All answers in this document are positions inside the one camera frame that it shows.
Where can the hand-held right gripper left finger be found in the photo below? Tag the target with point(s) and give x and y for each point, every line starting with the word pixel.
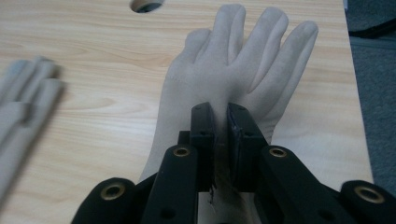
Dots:
pixel 204 149

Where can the beige glove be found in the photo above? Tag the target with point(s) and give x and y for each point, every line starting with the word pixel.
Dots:
pixel 18 124
pixel 211 71

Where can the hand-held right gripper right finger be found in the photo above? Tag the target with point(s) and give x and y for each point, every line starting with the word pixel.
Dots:
pixel 244 146

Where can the black tripod leg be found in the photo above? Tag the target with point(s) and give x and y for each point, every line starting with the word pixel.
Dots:
pixel 376 29

